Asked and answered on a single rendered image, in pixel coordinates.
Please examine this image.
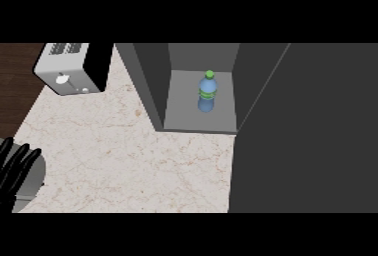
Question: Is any white and black toaster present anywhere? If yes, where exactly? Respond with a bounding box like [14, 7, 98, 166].
[31, 42, 115, 97]

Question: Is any blue water bottle green cap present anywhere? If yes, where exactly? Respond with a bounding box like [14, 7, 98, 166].
[197, 69, 220, 113]

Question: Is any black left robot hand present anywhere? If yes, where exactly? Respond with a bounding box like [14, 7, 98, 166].
[0, 136, 45, 214]

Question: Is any dark grey cabinet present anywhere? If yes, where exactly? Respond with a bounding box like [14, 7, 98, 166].
[114, 42, 293, 136]

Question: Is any dark grey cabinet door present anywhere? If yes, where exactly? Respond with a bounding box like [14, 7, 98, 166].
[228, 42, 378, 214]

